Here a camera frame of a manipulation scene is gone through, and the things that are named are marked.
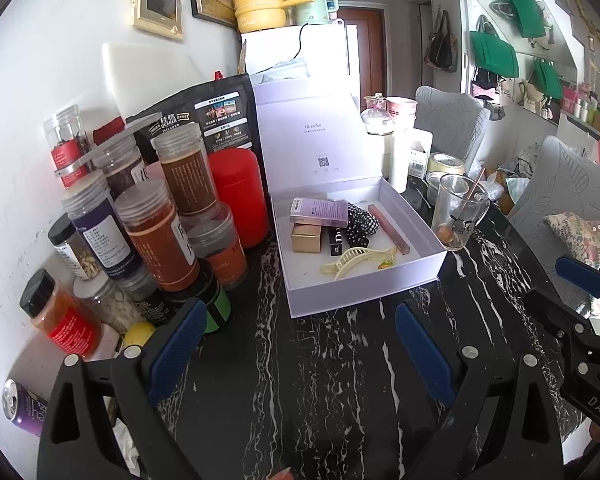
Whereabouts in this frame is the grey patterned pillow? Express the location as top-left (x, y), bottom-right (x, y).
top-left (414, 85), bottom-right (491, 161)

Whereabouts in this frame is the white cylindrical tube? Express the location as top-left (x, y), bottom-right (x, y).
top-left (389, 127), bottom-right (413, 193)

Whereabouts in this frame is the black printed food bag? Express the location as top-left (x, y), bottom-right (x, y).
top-left (126, 72), bottom-right (268, 161)

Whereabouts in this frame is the lavender gift box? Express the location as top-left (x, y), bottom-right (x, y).
top-left (251, 77), bottom-right (448, 318)

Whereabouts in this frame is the clear glass cup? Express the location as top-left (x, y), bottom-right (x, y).
top-left (431, 174), bottom-right (491, 252)

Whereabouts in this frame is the mint green electric kettle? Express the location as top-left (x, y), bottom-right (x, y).
top-left (292, 0), bottom-right (340, 26)

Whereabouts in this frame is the grey padded chair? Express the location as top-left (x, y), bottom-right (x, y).
top-left (507, 135), bottom-right (600, 271)

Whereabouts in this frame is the cluster of clear spice jars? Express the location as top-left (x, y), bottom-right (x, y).
top-left (42, 105), bottom-right (248, 331)

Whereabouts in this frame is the clear plastic zip bag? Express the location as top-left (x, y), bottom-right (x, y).
top-left (252, 57), bottom-right (313, 83)

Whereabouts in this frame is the green tote bag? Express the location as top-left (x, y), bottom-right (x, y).
top-left (470, 30), bottom-right (521, 78)

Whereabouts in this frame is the white refrigerator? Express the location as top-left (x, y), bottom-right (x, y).
top-left (240, 22), bottom-right (361, 111)

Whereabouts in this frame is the purple cosmetics box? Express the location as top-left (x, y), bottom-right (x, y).
top-left (289, 197), bottom-right (350, 224)

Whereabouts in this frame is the pile of crumpled plastic bags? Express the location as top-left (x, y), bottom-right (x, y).
top-left (480, 145), bottom-right (536, 211)

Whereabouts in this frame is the brown wooden door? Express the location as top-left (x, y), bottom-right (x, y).
top-left (337, 5), bottom-right (386, 98)

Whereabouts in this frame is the white cutting board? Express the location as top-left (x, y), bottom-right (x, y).
top-left (102, 42), bottom-right (216, 116)

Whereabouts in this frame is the gold rectangular box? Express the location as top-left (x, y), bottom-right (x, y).
top-left (291, 222), bottom-right (323, 254)

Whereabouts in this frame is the brown hanging bag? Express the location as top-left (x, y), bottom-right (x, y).
top-left (426, 10), bottom-right (458, 72)

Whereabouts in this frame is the beige tape roll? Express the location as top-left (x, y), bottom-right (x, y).
top-left (426, 152), bottom-right (466, 177)

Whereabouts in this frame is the beige wall intercom panel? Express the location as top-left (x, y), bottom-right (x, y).
top-left (132, 0), bottom-right (185, 41)

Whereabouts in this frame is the pink paper cup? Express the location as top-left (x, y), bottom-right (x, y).
top-left (386, 97), bottom-right (418, 118)

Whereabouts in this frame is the black slim cosmetics box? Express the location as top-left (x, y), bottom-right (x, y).
top-left (320, 227), bottom-right (348, 256)

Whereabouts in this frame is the purple drink can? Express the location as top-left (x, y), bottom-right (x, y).
top-left (2, 379), bottom-right (48, 436)

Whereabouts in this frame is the row of shelf bottles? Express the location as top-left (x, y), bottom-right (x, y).
top-left (560, 80), bottom-right (600, 146)

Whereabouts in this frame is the red brown carton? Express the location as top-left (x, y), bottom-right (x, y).
top-left (94, 116), bottom-right (126, 148)

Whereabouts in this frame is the wooden stick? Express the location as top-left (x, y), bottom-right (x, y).
top-left (462, 167), bottom-right (486, 206)

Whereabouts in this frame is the yellow cooking pot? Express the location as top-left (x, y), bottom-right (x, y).
top-left (232, 0), bottom-right (313, 33)

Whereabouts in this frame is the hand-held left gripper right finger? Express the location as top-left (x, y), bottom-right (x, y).
top-left (395, 301), bottom-right (563, 480)

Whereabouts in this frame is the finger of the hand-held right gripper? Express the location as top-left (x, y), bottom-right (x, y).
top-left (522, 287), bottom-right (600, 361)
top-left (555, 256), bottom-right (600, 311)

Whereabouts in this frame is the floral cushion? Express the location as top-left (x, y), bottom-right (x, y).
top-left (544, 212), bottom-right (600, 268)

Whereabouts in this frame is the red label seasoning bottle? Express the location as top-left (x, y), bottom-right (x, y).
top-left (20, 269), bottom-right (103, 358)

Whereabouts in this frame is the black power cable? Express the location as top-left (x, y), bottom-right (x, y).
top-left (290, 25), bottom-right (306, 61)

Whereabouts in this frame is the metal cup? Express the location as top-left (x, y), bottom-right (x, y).
top-left (425, 171), bottom-right (451, 206)

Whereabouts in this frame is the black white patterned scrunchie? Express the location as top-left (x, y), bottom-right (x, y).
top-left (342, 202), bottom-right (381, 248)

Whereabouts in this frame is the cream hair claw clip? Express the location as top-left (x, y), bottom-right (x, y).
top-left (320, 246), bottom-right (381, 279)

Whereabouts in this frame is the white medicine box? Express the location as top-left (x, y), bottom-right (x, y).
top-left (409, 129), bottom-right (433, 177)

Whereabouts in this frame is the red canister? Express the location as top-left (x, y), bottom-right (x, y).
top-left (208, 149), bottom-right (271, 250)

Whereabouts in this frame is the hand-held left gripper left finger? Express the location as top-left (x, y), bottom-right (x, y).
top-left (37, 297), bottom-right (208, 480)

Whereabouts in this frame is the green tin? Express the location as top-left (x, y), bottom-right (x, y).
top-left (195, 280), bottom-right (232, 335)

